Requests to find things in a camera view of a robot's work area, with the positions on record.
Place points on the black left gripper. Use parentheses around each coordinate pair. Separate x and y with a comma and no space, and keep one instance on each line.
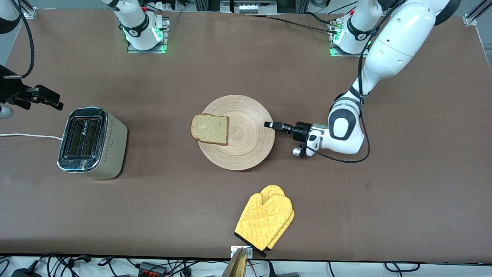
(299,130)

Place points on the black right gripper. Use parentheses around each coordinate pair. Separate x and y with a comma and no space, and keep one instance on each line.
(8,87)

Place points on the round wooden plate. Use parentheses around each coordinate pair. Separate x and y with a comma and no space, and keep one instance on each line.
(248,134)

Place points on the brown bread slice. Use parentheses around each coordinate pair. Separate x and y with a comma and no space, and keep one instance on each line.
(209,129)

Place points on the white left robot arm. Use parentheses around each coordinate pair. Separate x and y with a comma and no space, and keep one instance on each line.
(399,42)

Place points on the chrome two-slot toaster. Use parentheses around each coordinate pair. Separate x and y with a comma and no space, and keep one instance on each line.
(92,142)

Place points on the yellow quilted oven mitt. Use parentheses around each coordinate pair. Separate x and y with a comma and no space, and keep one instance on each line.
(273,190)
(261,223)

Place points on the white power strip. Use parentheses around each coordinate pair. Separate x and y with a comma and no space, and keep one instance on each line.
(253,7)

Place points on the gold metal bar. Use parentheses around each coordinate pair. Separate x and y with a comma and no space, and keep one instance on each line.
(236,265)

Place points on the black plug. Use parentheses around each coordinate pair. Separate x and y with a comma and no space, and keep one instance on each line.
(282,274)

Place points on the black power adapter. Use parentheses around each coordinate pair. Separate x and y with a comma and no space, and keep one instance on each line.
(25,273)

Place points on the orange black connector box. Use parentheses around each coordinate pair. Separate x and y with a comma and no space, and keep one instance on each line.
(152,268)

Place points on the aluminium frame corner post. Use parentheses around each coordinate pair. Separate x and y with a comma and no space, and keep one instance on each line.
(474,17)
(27,10)

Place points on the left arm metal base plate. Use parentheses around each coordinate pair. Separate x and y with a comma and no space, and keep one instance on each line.
(338,54)

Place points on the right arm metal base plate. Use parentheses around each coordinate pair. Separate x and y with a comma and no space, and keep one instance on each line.
(132,49)

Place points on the silver metal bracket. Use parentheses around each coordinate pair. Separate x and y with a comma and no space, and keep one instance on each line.
(250,252)

